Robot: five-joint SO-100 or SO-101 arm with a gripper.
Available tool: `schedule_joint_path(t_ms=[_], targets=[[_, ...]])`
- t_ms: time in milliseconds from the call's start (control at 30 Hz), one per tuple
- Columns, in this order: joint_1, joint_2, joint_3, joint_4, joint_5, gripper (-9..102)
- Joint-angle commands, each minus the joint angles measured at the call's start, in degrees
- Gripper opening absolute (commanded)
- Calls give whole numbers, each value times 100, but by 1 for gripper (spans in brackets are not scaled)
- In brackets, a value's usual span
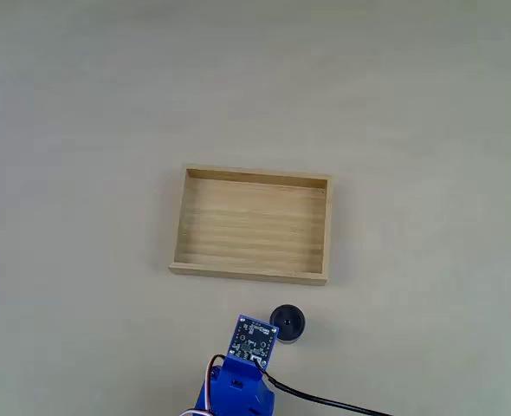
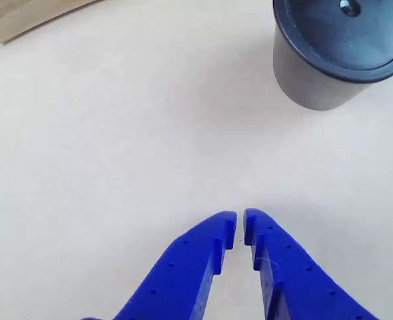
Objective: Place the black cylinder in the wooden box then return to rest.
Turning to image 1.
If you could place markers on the black cylinder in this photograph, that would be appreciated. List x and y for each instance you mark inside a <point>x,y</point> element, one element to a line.
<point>291,329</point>

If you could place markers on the shallow wooden box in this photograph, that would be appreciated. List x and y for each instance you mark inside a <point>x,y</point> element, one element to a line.
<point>251,225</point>

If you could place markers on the blue camera circuit board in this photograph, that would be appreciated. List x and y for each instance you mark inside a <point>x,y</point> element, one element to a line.
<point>253,338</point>

